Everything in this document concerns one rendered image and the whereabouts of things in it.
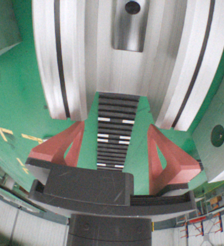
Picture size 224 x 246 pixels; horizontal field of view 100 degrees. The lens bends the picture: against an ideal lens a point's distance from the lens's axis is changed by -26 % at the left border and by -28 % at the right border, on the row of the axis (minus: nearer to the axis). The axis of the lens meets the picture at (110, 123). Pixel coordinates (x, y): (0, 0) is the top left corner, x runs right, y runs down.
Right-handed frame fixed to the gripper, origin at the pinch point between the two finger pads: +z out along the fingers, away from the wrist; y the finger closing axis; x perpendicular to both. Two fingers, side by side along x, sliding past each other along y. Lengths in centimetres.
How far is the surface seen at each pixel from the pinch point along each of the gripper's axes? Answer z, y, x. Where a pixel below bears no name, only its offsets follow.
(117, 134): 3.2, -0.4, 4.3
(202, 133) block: 2.5, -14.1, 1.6
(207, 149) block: -0.4, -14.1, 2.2
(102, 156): 2.2, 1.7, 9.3
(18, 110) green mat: 4.6, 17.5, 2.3
